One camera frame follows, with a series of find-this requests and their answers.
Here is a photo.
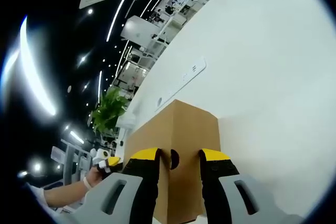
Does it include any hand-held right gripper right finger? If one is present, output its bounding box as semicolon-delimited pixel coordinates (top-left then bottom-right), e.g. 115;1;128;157
198;148;267;224

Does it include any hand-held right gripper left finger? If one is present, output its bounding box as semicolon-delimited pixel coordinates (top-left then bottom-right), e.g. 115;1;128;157
78;148;162;224

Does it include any brown cardboard shoe box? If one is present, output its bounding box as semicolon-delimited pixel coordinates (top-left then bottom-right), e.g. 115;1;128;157
123;100;220;222

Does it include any person's left hand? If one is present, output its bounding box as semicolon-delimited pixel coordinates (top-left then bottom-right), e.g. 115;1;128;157
87;167;106;187

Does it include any grey office chair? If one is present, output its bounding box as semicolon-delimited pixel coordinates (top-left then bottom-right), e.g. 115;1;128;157
51;142;93;184

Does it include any white wristband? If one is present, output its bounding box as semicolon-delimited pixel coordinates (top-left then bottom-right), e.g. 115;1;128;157
82;176;93;190

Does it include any potted green plant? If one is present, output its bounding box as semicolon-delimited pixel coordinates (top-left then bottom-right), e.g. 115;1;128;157
90;87;136;133

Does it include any person's white coat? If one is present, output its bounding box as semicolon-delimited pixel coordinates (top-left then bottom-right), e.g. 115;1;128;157
25;184;57;212

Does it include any white table socket panel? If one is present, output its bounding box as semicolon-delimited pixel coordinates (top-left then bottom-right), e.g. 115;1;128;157
154;56;207;112

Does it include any white square pillar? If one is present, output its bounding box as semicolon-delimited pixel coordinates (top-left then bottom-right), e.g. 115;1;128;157
121;15;161;45

